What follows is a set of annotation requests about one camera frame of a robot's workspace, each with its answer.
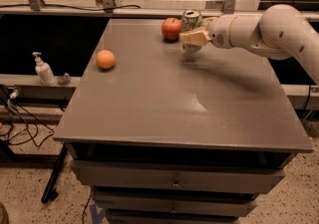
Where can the red apple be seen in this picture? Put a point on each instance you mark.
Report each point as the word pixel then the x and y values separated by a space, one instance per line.
pixel 170 29

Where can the bottom grey drawer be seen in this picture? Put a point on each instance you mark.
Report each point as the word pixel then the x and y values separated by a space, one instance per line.
pixel 144 218

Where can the white pump soap bottle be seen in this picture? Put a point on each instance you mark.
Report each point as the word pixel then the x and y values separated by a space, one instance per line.
pixel 43 70

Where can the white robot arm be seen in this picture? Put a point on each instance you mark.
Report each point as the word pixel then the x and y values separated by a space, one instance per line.
pixel 279 33

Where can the black leaning bar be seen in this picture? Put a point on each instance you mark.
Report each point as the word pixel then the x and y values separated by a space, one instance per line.
pixel 50 192

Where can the top grey drawer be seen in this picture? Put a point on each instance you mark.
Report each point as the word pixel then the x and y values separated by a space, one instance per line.
pixel 176 177

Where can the orange fruit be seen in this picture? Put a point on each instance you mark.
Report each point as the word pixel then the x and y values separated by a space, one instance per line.
pixel 105 59

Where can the grey drawer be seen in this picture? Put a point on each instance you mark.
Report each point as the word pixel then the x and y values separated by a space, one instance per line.
pixel 173 203
pixel 176 177
pixel 144 218

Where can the middle grey drawer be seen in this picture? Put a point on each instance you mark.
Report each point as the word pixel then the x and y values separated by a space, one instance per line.
pixel 173 203

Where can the small grey metal object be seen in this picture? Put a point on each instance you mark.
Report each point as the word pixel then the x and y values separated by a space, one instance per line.
pixel 64 80

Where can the green white 7up can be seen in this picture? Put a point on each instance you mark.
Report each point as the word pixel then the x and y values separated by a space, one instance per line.
pixel 190 20

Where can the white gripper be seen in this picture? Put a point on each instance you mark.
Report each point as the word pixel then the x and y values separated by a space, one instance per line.
pixel 219 32

